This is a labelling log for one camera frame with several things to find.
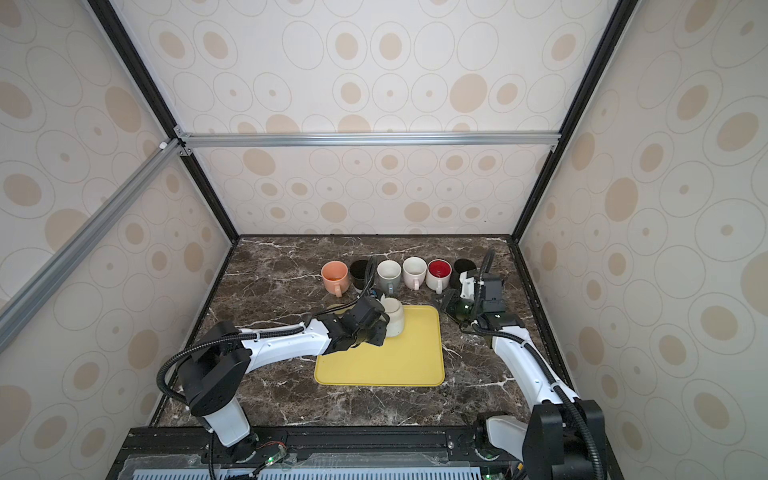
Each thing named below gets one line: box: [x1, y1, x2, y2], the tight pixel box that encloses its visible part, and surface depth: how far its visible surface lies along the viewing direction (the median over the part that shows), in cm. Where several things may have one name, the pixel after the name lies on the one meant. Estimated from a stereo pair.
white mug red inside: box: [426, 258, 453, 295], surface depth 102 cm
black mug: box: [453, 258, 477, 278], surface depth 102 cm
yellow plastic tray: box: [314, 305, 445, 386], surface depth 88 cm
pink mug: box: [403, 256, 428, 291], surface depth 101 cm
